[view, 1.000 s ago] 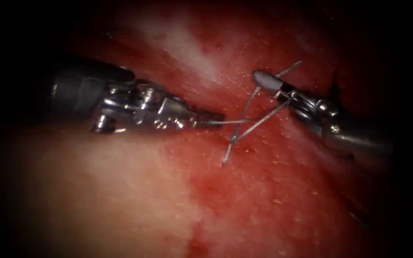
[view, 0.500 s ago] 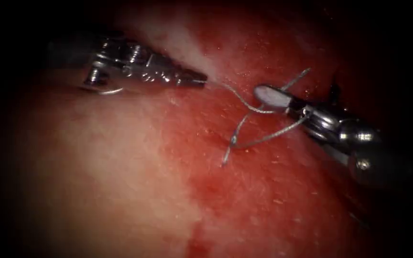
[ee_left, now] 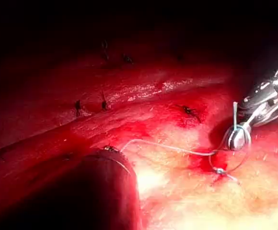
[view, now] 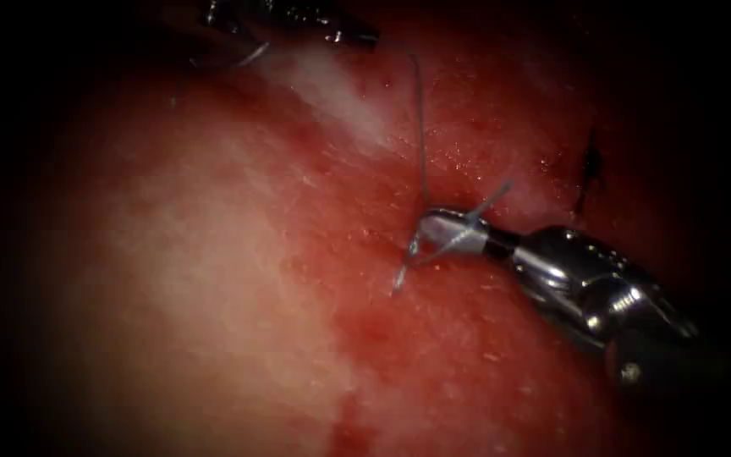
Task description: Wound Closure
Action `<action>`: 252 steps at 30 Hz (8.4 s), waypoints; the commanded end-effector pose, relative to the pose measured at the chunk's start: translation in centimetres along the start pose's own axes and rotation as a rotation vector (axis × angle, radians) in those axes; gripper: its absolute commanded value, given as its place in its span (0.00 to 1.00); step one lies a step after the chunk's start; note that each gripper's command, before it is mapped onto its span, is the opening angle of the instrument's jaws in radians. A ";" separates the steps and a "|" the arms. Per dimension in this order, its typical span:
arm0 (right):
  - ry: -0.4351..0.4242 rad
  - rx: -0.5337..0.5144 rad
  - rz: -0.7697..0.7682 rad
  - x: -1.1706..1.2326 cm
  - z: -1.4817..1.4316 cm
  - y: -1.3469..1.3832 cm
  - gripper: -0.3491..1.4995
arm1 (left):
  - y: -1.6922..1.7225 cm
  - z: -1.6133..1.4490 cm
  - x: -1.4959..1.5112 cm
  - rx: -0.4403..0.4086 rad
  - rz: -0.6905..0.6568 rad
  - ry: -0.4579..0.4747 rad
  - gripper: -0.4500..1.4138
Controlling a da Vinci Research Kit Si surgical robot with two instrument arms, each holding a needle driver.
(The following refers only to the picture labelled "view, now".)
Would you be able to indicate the left arm needle driver jaw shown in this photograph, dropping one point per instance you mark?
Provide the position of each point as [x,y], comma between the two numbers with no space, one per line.
[354,35]

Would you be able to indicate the left arm needle driver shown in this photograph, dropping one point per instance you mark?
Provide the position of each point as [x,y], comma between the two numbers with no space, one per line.
[277,11]

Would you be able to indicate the right arm needle driver jaw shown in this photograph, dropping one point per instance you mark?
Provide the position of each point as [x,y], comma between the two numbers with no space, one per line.
[454,230]

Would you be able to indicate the right arm needle driver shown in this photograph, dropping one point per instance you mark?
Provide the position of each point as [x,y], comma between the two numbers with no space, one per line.
[581,285]

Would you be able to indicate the curved steel needle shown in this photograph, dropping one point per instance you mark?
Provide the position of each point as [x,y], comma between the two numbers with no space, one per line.
[254,56]

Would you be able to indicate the blue thread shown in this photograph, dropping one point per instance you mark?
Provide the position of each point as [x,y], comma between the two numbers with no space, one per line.
[421,127]

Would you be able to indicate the blue stitching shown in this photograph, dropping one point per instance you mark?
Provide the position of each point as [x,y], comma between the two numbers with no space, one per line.
[591,168]

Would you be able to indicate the tissue pad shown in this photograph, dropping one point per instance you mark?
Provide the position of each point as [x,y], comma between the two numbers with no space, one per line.
[226,254]

